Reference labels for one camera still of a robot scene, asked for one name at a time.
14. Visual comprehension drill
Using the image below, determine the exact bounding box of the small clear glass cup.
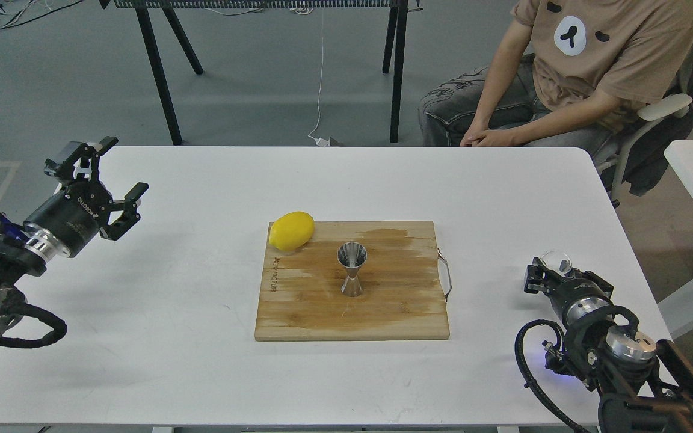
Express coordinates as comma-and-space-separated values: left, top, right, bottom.
540, 250, 574, 277

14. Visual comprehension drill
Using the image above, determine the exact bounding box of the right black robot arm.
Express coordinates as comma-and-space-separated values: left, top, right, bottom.
514, 255, 693, 432

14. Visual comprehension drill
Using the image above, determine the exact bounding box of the black metal table frame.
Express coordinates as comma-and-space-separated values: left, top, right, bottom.
99, 0, 424, 146

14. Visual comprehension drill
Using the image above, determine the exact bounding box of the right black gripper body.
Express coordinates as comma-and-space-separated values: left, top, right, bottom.
548, 277, 614, 325

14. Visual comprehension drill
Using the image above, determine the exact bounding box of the person in tan shirt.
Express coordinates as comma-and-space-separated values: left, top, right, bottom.
418, 1, 693, 161

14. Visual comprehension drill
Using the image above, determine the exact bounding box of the dark grey jacket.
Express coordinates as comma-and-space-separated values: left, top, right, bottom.
614, 0, 693, 197

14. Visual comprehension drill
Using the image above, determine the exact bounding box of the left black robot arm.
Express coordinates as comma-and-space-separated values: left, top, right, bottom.
0, 137, 149, 349

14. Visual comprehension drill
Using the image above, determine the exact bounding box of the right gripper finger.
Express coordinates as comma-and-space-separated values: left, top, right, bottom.
569, 268, 611, 287
523, 257, 564, 295

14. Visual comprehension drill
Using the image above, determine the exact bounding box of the white office chair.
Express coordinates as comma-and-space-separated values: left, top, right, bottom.
596, 93, 692, 208

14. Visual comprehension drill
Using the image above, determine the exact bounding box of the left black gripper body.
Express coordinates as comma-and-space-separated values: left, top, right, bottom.
24, 188, 112, 258

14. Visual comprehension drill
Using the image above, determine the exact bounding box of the yellow lemon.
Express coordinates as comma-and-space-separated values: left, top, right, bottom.
268, 211, 315, 252

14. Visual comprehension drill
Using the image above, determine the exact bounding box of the steel jigger measuring cup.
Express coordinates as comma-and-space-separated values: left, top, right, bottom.
336, 242, 368, 298

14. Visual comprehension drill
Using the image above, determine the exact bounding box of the wooden cutting board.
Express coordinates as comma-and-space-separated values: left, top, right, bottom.
254, 220, 450, 342

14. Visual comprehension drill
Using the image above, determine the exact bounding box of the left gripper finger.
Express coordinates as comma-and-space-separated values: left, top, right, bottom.
44, 137, 119, 197
100, 183, 149, 241

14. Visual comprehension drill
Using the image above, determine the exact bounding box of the white hanging cable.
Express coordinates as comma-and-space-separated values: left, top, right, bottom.
307, 0, 330, 147

